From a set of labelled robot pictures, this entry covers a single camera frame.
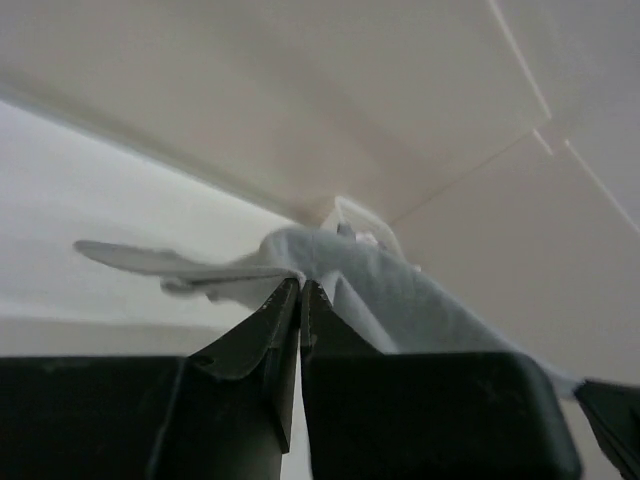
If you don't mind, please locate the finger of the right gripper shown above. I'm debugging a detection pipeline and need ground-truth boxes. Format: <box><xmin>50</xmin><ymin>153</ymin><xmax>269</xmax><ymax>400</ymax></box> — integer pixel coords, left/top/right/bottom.
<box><xmin>574</xmin><ymin>380</ymin><xmax>639</xmax><ymax>475</ymax></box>

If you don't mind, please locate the grey tank top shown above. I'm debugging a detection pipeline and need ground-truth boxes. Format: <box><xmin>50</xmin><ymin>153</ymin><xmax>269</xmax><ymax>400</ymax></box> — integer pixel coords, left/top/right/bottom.
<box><xmin>73</xmin><ymin>225</ymin><xmax>586</xmax><ymax>401</ymax></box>

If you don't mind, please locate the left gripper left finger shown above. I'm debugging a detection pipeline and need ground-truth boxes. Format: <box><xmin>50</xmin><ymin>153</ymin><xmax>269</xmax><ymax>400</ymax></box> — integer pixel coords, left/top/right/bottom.
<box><xmin>1</xmin><ymin>280</ymin><xmax>300</xmax><ymax>479</ymax></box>

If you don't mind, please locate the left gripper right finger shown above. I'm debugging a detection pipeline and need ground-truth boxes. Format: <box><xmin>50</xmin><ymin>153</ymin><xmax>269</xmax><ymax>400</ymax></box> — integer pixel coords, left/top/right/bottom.
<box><xmin>301</xmin><ymin>282</ymin><xmax>582</xmax><ymax>480</ymax></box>

